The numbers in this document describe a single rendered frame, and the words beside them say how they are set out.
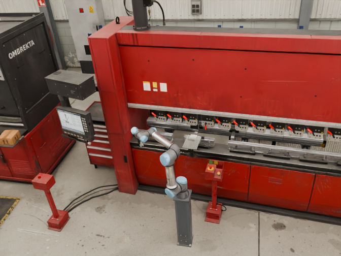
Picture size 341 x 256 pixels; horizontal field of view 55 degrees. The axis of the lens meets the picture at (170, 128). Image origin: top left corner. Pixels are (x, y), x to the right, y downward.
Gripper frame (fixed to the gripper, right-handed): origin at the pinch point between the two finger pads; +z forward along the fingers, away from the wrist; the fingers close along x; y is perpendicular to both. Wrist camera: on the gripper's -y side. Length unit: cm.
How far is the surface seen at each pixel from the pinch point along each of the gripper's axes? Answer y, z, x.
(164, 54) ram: -6, -41, 90
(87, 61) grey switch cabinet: -403, 290, 189
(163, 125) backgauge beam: -18, 66, 42
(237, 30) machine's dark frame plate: 62, -47, 135
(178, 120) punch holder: 15, 29, 46
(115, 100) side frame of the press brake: -51, -13, 29
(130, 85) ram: -47, -9, 55
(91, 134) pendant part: -51, -23, -21
